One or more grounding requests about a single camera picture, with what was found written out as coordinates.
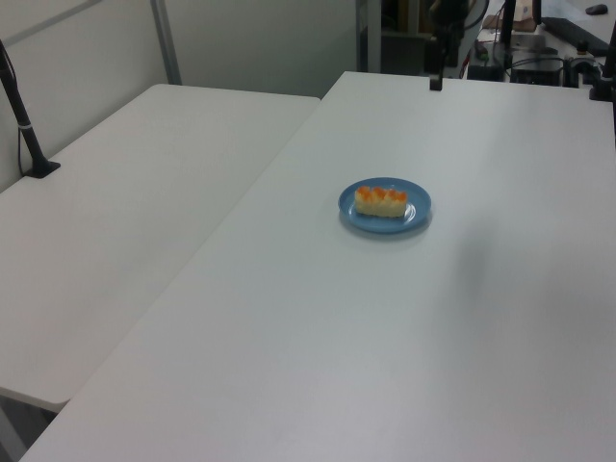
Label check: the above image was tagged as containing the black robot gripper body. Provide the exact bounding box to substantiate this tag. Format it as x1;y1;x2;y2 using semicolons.
428;0;472;43

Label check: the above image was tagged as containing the bread slice with orange topping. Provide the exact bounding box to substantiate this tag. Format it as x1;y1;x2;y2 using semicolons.
354;185;408;219

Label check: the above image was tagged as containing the blue round plate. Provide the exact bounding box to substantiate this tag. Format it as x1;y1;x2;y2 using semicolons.
337;176;433;235

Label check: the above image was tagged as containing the black monitor stand pole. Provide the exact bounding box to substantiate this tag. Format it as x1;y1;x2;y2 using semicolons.
499;0;517;50

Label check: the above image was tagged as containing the black electronics box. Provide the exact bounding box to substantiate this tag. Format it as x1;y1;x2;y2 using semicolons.
509;57;565;87

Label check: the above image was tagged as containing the black computer keyboard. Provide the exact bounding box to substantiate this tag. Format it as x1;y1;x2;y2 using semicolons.
540;16;610;55

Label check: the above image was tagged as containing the silver metal table clamp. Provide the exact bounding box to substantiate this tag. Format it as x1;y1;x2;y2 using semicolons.
562;39;603;90

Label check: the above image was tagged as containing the white side table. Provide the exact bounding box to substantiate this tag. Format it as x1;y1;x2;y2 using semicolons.
0;83;322;406

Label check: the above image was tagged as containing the black camera stand clamp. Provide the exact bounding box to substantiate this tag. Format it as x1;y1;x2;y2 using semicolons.
588;36;616;103

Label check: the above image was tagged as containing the grey metal partition post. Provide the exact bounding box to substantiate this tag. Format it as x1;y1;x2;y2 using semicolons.
149;0;183;86

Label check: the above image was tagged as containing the black camera pole with base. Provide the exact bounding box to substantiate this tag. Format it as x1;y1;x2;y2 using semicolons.
0;39;62;180

